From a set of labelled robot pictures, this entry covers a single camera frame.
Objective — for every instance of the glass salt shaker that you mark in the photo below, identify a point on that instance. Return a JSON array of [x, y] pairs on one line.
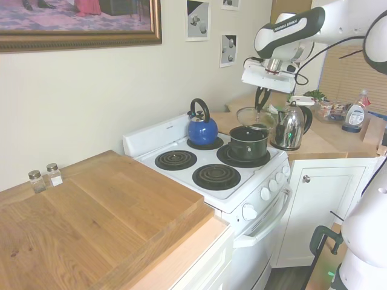
[[54, 175]]

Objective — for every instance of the gold framed painting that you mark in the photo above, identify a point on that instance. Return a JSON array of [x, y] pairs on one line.
[[78, 18]]

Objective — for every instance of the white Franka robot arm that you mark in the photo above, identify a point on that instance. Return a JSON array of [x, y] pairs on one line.
[[332, 24]]

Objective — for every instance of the large grey shapes print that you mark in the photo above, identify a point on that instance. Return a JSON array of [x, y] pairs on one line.
[[198, 21]]

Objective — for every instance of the small green plant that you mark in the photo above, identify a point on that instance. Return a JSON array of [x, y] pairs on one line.
[[316, 95]]

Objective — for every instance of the white corner cabinet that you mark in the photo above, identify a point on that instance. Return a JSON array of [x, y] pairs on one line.
[[326, 205]]

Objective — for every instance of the glass pepper shaker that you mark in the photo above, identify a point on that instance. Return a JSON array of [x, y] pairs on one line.
[[37, 182]]

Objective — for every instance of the blue whistling kettle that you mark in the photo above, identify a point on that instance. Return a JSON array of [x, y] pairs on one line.
[[202, 130]]

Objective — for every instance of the large wooden butcher board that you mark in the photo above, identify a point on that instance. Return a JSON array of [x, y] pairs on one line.
[[99, 217]]

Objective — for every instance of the white base cabinet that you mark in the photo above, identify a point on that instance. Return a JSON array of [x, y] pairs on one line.
[[208, 262]]

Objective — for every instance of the clear dish soap bottle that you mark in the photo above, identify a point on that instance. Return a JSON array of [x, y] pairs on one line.
[[356, 111]]

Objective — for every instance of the wooden robot mounting board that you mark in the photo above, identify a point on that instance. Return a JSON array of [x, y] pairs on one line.
[[325, 266]]

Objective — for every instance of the stainless electric kettle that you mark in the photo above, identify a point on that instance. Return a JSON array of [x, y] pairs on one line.
[[290, 130]]

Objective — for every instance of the dark green cooking pot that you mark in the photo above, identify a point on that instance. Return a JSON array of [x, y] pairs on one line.
[[249, 148]]

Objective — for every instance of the white electric stove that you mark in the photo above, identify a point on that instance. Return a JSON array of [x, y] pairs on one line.
[[260, 241]]

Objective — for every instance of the clear plastic snack container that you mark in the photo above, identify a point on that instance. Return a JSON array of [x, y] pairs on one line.
[[331, 113]]

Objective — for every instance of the small grey shapes print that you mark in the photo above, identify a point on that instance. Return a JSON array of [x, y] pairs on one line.
[[228, 49]]

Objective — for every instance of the light wooden block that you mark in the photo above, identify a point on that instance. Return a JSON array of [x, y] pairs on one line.
[[375, 130]]

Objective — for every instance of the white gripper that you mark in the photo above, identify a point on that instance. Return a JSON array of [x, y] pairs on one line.
[[266, 80]]

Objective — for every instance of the white stove knob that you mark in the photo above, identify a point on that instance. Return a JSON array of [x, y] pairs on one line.
[[273, 184], [286, 170], [249, 212], [279, 177], [265, 193]]

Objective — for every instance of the green metal clamp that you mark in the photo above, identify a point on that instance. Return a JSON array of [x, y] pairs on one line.
[[320, 234]]

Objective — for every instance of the cropped grey shapes print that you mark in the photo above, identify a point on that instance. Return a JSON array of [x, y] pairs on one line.
[[231, 3]]

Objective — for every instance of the glass pot lid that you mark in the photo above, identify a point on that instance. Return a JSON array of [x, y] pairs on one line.
[[255, 119]]

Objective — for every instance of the silver cabinet knob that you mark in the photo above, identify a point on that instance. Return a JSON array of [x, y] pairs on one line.
[[306, 178]]

